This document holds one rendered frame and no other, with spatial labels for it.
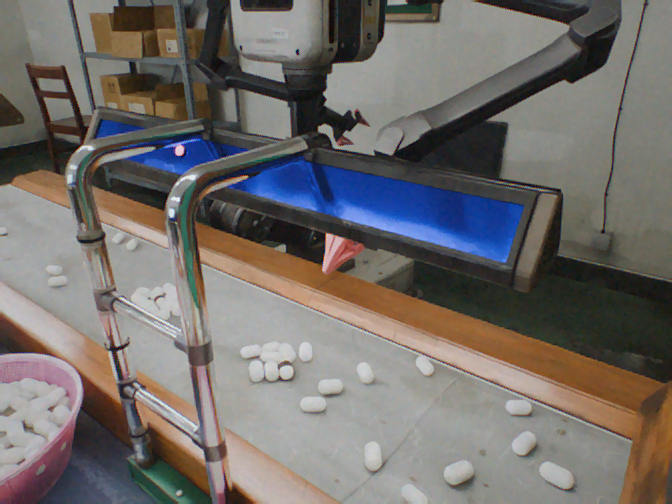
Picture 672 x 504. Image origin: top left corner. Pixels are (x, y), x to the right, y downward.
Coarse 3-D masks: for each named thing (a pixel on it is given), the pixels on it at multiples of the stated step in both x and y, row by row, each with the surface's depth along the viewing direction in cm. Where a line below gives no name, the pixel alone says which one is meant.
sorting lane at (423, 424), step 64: (0, 192) 147; (0, 256) 108; (64, 256) 108; (128, 256) 108; (64, 320) 86; (128, 320) 86; (256, 320) 86; (320, 320) 86; (256, 384) 71; (384, 384) 71; (448, 384) 71; (320, 448) 60; (384, 448) 60; (448, 448) 60; (512, 448) 60; (576, 448) 60
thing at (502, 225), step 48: (192, 144) 56; (240, 144) 52; (240, 192) 51; (288, 192) 48; (336, 192) 45; (384, 192) 42; (432, 192) 40; (480, 192) 38; (528, 192) 36; (384, 240) 42; (432, 240) 39; (480, 240) 37; (528, 240) 35; (528, 288) 35
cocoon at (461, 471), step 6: (462, 462) 56; (468, 462) 56; (450, 468) 55; (456, 468) 55; (462, 468) 55; (468, 468) 55; (444, 474) 55; (450, 474) 55; (456, 474) 55; (462, 474) 55; (468, 474) 55; (450, 480) 55; (456, 480) 55; (462, 480) 55
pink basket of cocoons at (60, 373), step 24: (0, 360) 72; (24, 360) 72; (48, 360) 72; (48, 384) 72; (72, 384) 69; (72, 432) 64; (48, 456) 58; (0, 480) 53; (24, 480) 56; (48, 480) 61
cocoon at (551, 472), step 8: (544, 464) 56; (552, 464) 56; (544, 472) 55; (552, 472) 55; (560, 472) 55; (568, 472) 55; (552, 480) 55; (560, 480) 54; (568, 480) 54; (568, 488) 54
